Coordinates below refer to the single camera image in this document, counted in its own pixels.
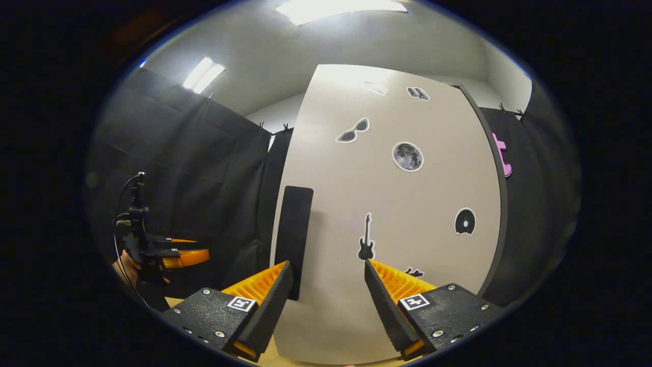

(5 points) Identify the small ceiling light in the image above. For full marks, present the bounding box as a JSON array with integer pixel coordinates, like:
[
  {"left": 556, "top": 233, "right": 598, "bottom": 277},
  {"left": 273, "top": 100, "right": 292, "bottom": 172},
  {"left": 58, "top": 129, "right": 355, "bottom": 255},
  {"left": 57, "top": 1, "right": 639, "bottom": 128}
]
[{"left": 182, "top": 57, "right": 226, "bottom": 94}]

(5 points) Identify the large ceiling light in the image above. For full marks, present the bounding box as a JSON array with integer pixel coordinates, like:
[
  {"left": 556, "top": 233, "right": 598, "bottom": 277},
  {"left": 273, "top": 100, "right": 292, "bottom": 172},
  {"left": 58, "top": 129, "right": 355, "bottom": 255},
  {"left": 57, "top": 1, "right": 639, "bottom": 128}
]
[{"left": 277, "top": 0, "right": 408, "bottom": 27}]

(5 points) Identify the black backdrop cloth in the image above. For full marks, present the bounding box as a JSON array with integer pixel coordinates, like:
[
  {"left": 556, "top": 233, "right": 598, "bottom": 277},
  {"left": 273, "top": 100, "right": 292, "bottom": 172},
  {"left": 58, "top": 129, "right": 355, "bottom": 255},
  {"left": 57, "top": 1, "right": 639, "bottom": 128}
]
[{"left": 84, "top": 66, "right": 581, "bottom": 312}]

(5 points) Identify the black cabinet door handle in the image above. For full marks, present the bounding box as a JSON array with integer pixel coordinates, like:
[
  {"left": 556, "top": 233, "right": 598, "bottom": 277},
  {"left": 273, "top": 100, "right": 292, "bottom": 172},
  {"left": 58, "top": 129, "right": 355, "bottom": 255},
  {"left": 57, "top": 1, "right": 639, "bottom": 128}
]
[{"left": 274, "top": 186, "right": 314, "bottom": 301}]

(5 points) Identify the light grey cabinet door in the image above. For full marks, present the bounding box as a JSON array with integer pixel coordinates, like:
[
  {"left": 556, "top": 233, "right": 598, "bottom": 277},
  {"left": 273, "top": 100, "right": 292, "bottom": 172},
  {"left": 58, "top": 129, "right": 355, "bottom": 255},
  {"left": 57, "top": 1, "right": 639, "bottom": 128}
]
[{"left": 270, "top": 64, "right": 502, "bottom": 365}]

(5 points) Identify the black cable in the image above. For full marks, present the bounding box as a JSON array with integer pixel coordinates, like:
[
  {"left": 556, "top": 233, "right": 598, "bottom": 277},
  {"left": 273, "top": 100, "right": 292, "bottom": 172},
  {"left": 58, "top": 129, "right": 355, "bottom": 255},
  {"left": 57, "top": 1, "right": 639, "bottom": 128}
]
[{"left": 112, "top": 172, "right": 151, "bottom": 309}]

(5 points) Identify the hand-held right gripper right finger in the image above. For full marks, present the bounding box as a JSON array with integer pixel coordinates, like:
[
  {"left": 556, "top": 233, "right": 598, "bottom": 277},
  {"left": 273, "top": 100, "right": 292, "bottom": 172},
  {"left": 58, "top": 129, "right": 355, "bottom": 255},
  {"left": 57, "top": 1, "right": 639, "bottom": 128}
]
[{"left": 364, "top": 258, "right": 506, "bottom": 361}]

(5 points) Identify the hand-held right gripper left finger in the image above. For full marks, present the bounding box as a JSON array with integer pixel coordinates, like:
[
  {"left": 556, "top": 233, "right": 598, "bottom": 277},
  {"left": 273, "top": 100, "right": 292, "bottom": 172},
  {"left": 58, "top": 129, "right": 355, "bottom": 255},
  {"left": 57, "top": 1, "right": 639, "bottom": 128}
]
[{"left": 162, "top": 260, "right": 295, "bottom": 363}]

